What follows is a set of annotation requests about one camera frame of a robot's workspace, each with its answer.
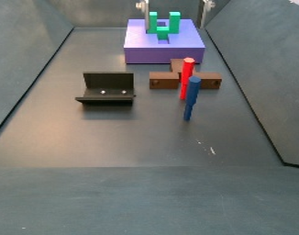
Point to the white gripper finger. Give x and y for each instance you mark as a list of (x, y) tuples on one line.
[(207, 6), (143, 6)]

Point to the brown T-shaped block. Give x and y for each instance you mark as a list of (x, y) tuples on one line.
[(168, 80)]

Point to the black angle fixture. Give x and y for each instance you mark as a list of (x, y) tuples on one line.
[(107, 87)]

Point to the green U-shaped block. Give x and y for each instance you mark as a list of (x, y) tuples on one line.
[(163, 31)]

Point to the purple base block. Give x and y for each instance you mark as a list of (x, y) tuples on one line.
[(144, 49)]

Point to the red peg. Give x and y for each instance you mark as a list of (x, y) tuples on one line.
[(188, 63)]

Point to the blue peg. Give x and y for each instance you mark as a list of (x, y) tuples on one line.
[(192, 91)]

